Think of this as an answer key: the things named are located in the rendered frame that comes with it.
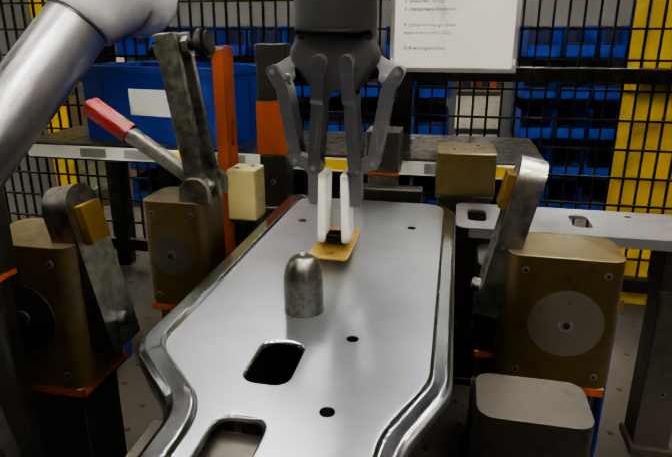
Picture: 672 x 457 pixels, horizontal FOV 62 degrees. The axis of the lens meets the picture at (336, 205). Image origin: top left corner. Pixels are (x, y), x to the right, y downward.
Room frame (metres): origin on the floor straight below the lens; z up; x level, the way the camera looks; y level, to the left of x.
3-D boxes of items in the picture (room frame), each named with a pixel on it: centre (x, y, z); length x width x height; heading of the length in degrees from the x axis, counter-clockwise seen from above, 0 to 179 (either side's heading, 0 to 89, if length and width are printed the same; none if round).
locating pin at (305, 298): (0.41, 0.03, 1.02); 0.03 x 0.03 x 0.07
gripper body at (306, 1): (0.53, 0.00, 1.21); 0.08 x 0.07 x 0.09; 78
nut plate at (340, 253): (0.53, 0.00, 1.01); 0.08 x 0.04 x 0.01; 168
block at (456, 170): (0.77, -0.18, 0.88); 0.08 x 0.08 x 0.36; 78
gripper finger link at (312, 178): (0.54, 0.03, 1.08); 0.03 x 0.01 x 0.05; 78
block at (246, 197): (0.64, 0.11, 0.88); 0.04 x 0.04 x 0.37; 78
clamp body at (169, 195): (0.57, 0.18, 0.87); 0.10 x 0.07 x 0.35; 78
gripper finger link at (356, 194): (0.53, -0.03, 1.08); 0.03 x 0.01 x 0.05; 78
